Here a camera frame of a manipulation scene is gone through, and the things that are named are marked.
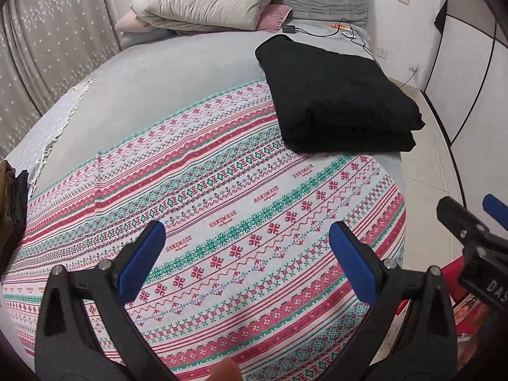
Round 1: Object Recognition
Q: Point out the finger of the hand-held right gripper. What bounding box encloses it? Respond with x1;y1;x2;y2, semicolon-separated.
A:
437;196;490;247
482;194;508;223

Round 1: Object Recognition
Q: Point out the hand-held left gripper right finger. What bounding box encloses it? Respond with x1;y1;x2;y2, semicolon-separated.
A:
329;221;458;381

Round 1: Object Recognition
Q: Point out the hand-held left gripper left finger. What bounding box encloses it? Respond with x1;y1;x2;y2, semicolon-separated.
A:
35;221;179;381

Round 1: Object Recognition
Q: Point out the black jacket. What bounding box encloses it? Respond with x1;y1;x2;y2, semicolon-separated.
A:
255;34;426;155

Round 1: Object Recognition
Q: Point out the person's left hand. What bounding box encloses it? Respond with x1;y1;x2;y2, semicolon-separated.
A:
210;359;243;381

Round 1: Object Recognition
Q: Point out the red box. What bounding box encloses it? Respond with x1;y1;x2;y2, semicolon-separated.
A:
440;254;489;338

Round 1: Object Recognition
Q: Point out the patterned red green blanket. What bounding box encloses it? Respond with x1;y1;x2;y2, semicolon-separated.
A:
0;77;407;381

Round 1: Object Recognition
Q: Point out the dark cloth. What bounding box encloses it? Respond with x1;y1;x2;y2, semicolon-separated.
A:
0;170;30;274

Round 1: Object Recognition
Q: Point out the white panelled wardrobe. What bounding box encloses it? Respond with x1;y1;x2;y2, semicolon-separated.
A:
421;0;508;175

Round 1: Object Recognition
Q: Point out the brown cloth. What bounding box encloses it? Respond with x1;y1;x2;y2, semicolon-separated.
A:
0;160;17;271

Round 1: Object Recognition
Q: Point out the white fringed cloth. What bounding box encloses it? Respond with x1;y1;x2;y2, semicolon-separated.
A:
8;77;96;195

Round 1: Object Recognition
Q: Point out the bed with grey sheet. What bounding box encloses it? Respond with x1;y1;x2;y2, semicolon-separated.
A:
30;24;401;207

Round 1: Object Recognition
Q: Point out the star patterned curtain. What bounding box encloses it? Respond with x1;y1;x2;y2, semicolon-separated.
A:
0;0;120;163

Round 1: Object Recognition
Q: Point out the light pink pillow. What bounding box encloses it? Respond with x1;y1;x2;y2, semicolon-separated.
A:
115;10;159;34

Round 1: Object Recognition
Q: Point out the mauve pink pillow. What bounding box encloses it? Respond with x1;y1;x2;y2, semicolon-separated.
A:
256;4;293;32

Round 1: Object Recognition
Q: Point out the beige pillow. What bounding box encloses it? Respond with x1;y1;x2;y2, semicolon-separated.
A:
130;0;278;31

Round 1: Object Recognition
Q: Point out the black cable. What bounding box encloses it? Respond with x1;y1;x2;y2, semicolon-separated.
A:
296;18;417;88

